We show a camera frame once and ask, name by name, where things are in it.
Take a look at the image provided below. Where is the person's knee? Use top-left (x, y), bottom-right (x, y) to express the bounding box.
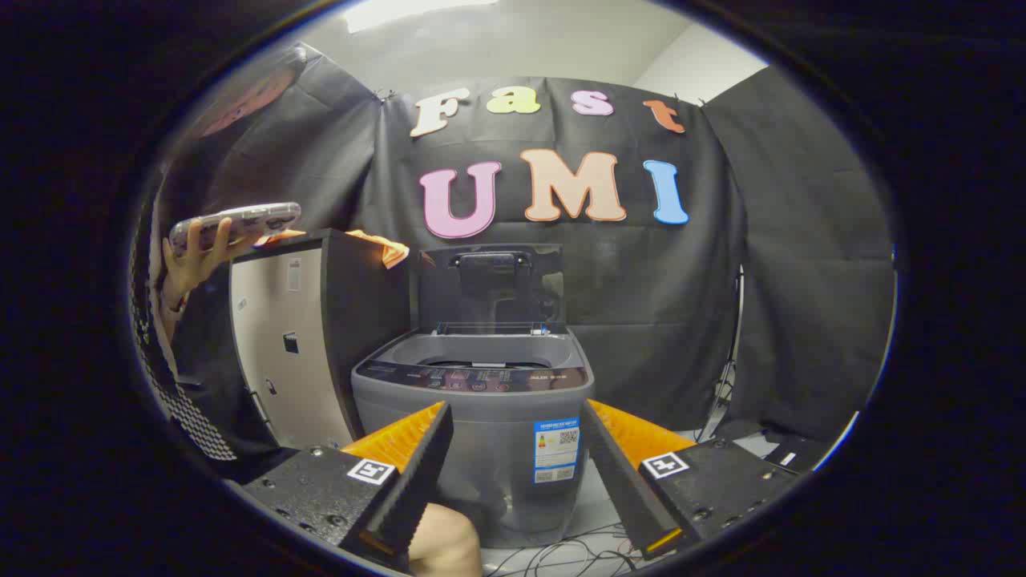
top-left (407, 503), bottom-right (483, 577)

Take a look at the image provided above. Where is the black tripod stand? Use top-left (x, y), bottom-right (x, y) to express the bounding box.
top-left (697, 264), bottom-right (746, 442)

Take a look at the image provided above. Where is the black backdrop cloth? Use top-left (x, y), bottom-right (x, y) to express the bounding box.
top-left (156, 44), bottom-right (897, 450)

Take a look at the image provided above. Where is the orange cloth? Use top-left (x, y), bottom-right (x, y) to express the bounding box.
top-left (255, 228), bottom-right (411, 269)

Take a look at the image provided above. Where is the clear-cased smartphone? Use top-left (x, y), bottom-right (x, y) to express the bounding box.
top-left (168, 202), bottom-right (303, 256)

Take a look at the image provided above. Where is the tangle of black cables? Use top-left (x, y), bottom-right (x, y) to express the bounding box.
top-left (481, 525), bottom-right (642, 577)

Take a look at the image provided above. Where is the dark washing machine lid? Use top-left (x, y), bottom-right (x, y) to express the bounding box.
top-left (410, 244), bottom-right (570, 336)

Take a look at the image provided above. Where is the grey washing machine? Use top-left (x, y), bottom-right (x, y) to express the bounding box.
top-left (350, 325), bottom-right (596, 550)

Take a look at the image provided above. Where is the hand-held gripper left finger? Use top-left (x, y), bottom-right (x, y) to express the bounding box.
top-left (240, 401), bottom-right (454, 571)

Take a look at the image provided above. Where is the black and white cabinet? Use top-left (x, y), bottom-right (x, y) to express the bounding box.
top-left (228, 228), bottom-right (414, 451)

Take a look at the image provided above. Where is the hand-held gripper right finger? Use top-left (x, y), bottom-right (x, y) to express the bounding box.
top-left (583, 398), bottom-right (802, 562)

